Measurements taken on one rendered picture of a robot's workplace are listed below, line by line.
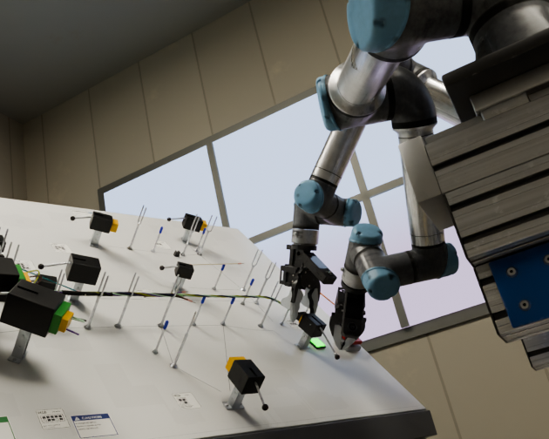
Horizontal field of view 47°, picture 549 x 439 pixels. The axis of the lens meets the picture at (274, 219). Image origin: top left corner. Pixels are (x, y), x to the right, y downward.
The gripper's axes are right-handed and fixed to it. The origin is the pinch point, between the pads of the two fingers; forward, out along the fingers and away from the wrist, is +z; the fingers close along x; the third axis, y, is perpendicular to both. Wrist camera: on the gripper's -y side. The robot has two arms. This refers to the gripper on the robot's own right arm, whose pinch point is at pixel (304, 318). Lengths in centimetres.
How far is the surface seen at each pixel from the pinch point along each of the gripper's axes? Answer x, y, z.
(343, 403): 6.7, -20.5, 17.3
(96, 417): 70, -11, 13
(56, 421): 77, -10, 13
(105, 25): -57, 214, -130
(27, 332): 77, 3, -1
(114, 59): -76, 234, -118
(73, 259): 60, 20, -13
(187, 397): 48, -10, 13
